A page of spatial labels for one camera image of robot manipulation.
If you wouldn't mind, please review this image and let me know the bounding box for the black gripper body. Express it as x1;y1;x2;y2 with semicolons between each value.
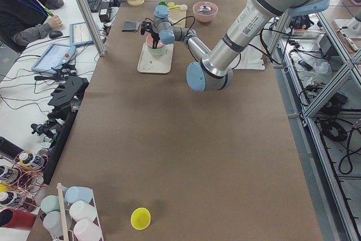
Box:
150;25;160;41

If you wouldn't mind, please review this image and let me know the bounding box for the small pink bowl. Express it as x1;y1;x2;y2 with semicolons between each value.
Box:
146;34;164;48

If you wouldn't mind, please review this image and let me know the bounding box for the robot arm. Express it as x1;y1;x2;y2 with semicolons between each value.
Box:
141;0;331;91

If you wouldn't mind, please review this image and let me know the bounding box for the top green bowl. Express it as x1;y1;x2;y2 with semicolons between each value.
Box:
147;45;167;56

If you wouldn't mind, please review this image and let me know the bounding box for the large pink ice bowl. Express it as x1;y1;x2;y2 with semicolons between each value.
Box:
192;1;218;23

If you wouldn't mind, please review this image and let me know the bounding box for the cream rabbit tray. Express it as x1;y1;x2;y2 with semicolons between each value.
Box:
137;43;174;74

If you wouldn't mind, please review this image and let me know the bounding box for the grey folded cloth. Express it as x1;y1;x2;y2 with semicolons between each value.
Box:
122;20;140;32

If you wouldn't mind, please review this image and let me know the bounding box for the wooden cutting board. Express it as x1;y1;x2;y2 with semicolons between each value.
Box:
169;9;187;28

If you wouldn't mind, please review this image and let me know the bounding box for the yellow plastic knife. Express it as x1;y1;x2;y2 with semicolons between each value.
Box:
168;5;181;10

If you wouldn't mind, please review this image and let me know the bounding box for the white steamed bun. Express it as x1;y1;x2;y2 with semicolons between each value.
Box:
180;5;188;11

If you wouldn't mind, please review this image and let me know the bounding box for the metal ice scoop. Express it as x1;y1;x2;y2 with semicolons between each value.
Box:
197;5;212;15

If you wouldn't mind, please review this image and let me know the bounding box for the black computer mouse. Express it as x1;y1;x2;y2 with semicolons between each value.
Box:
49;30;63;39

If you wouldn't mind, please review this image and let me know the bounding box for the blue teach pendant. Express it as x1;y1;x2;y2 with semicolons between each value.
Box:
31;43;76;74

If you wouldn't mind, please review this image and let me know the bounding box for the seated person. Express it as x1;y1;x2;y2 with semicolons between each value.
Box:
1;0;64;53

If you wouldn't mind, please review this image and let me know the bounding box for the yellow plastic cup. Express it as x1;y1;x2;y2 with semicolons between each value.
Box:
130;207;151;230

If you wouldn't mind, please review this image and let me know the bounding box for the cup rack with cups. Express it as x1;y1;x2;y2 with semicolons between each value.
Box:
40;183;104;241

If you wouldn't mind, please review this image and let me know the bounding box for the aluminium frame post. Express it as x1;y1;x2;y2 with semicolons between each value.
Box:
76;0;106;56

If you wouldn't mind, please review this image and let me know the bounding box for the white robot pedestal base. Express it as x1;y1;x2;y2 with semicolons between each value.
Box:
230;45;265;70

